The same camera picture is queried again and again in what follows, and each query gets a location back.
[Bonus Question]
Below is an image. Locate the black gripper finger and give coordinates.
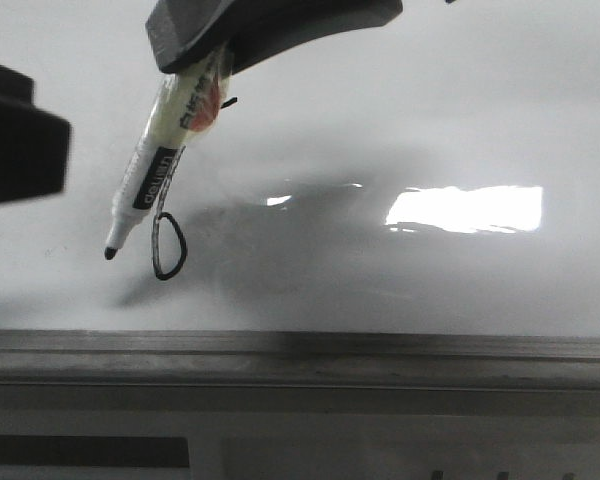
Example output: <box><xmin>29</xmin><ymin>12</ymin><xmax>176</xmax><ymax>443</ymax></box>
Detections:
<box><xmin>145</xmin><ymin>0</ymin><xmax>280</xmax><ymax>74</ymax></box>
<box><xmin>229</xmin><ymin>1</ymin><xmax>403</xmax><ymax>74</ymax></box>

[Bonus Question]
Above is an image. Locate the white black whiteboard marker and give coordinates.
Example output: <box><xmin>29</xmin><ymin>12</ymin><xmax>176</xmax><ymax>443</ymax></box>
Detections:
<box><xmin>104</xmin><ymin>45</ymin><xmax>232</xmax><ymax>260</ymax></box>

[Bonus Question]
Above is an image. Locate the black robot gripper block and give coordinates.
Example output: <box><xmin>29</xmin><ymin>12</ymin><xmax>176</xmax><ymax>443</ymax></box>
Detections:
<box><xmin>0</xmin><ymin>64</ymin><xmax>72</xmax><ymax>204</ymax></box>

